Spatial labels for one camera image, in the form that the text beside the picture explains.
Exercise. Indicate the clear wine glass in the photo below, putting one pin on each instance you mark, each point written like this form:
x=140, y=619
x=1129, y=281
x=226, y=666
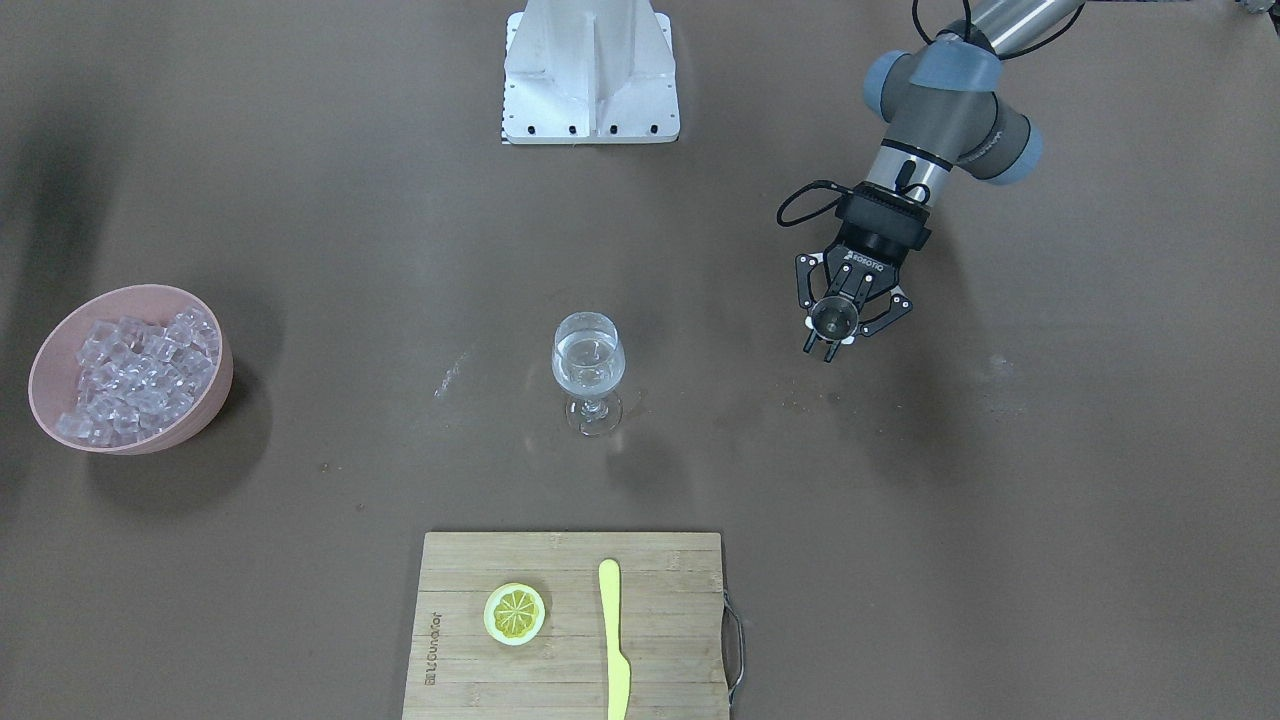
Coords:
x=588, y=362

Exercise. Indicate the steel jigger measuring cup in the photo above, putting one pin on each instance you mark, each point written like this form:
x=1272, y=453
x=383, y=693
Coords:
x=834, y=319

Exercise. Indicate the pink bowl of ice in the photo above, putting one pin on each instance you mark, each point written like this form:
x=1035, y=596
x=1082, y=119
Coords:
x=135, y=371

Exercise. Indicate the yellow plastic knife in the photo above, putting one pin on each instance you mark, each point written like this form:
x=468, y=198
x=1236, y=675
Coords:
x=619, y=672

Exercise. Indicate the bamboo cutting board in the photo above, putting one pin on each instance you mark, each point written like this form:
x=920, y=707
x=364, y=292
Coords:
x=673, y=607

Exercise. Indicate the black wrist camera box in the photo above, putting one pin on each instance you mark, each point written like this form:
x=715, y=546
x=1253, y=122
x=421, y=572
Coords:
x=880, y=222

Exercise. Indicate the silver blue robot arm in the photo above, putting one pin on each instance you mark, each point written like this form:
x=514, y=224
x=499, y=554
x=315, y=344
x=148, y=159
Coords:
x=943, y=115

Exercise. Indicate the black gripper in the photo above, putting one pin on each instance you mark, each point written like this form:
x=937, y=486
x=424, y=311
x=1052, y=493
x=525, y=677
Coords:
x=872, y=251

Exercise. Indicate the yellow lemon slice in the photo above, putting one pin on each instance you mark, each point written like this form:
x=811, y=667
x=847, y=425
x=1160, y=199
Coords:
x=513, y=614

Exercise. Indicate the white pedestal column base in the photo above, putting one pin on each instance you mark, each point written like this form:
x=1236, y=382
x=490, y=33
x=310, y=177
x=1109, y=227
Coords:
x=589, y=73

